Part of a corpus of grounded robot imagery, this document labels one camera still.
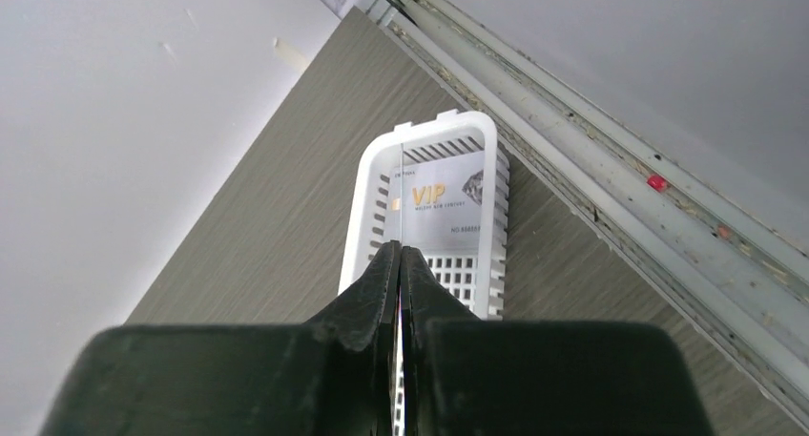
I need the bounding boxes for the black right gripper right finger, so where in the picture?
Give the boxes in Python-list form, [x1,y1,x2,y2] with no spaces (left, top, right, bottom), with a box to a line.
[399,246,713,435]

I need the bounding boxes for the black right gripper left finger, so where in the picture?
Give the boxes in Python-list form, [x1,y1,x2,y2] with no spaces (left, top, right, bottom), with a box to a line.
[41,240,402,435]

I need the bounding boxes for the silver VIP card in basket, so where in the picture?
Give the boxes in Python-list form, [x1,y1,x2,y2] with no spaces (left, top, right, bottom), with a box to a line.
[383,152,485,251]

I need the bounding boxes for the white perforated plastic basket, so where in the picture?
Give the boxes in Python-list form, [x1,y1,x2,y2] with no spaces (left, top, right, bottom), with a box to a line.
[339,110,509,320]

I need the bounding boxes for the aluminium frame rail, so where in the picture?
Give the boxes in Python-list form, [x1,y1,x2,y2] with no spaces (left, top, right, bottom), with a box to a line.
[371,0,808,426]

